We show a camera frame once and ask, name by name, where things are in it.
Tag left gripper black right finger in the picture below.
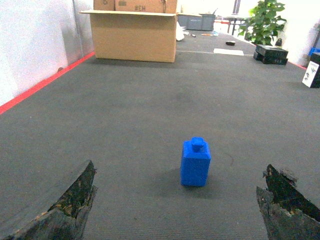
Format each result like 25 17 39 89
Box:
256 164 320 240

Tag small black round object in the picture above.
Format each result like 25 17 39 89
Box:
225 40 236 46

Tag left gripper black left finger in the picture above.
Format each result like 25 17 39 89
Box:
0 160 97 240

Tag upper cardboard box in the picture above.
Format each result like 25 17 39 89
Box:
93 0 178 14

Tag blue bottle-shaped part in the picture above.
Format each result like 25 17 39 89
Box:
180 136 212 187

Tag white flat sheet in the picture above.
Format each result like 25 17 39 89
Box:
213 48 245 56

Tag stacked black flat boxes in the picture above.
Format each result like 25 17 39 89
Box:
253 44 289 66

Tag green potted plant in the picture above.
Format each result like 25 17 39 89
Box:
238 0 287 46

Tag large cardboard box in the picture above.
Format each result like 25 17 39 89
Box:
81 9 177 63

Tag grey plastic crate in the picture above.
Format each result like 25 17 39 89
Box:
177 13 216 31

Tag red conveyor side rail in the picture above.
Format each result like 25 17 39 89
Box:
0 51 95 115

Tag upright black white box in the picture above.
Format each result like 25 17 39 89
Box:
302 52 320 89

